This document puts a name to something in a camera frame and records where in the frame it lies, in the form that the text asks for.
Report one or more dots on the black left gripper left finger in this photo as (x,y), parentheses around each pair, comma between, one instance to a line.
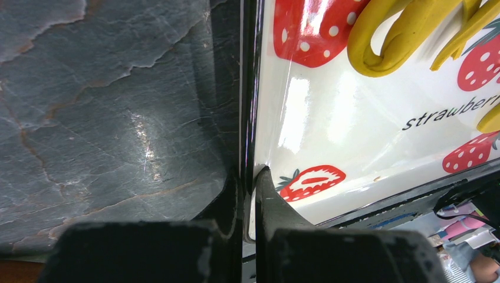
(207,248)

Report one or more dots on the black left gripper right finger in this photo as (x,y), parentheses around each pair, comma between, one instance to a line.
(291,249)

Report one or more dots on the white strawberry tray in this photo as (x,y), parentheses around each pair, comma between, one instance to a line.
(343,147)

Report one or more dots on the yellow dough scrap strip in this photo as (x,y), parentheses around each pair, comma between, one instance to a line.
(417,20)

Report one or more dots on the yellow dough ball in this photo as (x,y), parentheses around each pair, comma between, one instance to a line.
(491,121)

